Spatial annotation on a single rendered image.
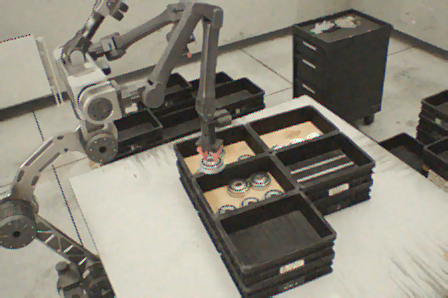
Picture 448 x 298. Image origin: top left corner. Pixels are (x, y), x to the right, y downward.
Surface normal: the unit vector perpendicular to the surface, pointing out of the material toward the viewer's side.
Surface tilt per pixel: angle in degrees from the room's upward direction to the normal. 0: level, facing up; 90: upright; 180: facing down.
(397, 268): 0
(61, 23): 90
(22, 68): 90
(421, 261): 0
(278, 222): 0
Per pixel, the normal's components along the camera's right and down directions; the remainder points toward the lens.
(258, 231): -0.08, -0.81
